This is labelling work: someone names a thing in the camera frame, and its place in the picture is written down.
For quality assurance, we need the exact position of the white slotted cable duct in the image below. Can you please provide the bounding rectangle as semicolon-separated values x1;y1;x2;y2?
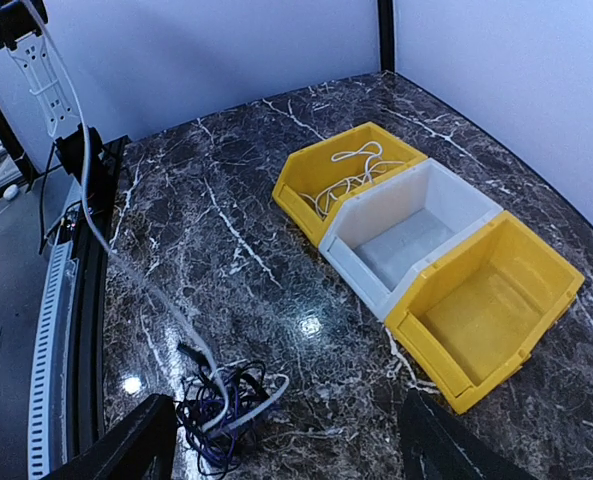
27;241;77;479

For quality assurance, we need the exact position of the blue white thin cable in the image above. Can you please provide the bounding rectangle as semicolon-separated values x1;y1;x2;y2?
175;369;282;476

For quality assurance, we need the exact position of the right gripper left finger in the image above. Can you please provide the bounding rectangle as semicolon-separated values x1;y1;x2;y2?
46;394;177;479

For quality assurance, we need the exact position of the thick white cable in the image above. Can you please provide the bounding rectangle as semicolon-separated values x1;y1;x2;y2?
297;140;407;221

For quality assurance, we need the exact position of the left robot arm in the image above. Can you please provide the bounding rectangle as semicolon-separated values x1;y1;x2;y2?
0;1;102;183

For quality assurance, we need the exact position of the white bin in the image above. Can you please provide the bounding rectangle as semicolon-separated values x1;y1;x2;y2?
319;159;503;321

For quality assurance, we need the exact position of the black front rail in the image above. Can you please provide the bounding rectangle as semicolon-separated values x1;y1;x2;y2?
65;134;132;456

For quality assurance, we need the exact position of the black thin cable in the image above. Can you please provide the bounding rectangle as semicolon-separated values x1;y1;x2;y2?
176;341;272;451

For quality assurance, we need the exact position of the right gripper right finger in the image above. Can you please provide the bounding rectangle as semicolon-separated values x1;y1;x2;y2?
398;389;532;479

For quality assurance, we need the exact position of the left black frame post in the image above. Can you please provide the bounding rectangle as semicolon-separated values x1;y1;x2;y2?
377;0;395;72

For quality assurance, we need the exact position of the yellow bin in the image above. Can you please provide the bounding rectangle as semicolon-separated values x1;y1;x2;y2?
272;122;428;246
385;211;585;414

